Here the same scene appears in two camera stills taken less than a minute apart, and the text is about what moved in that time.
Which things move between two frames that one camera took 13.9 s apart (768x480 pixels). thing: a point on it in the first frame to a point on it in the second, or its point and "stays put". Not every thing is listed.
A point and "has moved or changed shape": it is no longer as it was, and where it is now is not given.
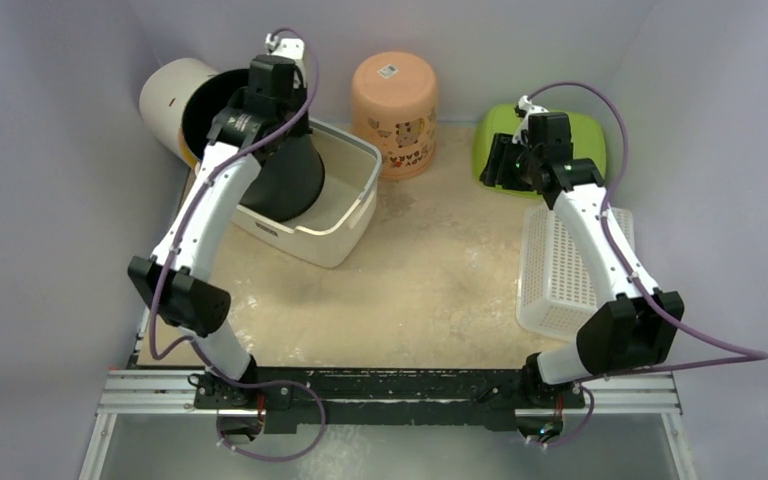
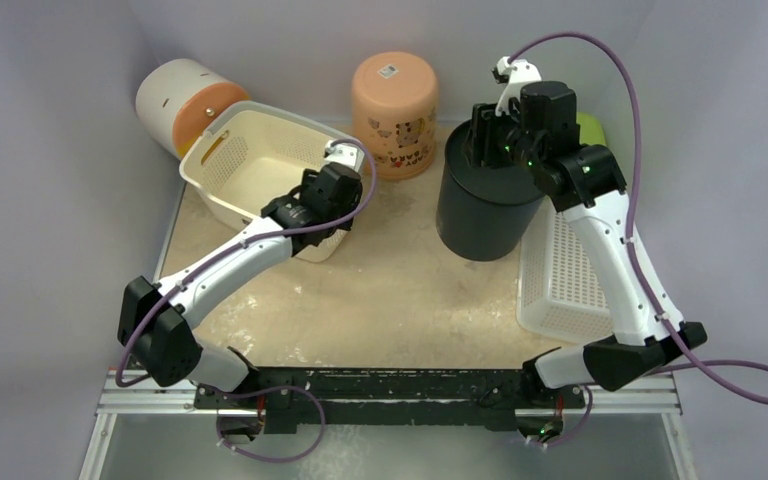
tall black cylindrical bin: x=291 y=174 to x=483 y=213
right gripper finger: x=499 y=167 to x=483 y=141
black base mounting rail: x=306 y=399 stays put
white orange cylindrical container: x=166 y=85 stays put
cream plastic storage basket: x=339 y=228 has moved or changed shape
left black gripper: x=300 y=91 to x=310 y=180
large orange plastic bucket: x=395 y=106 stays put
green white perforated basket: x=557 y=283 stays put
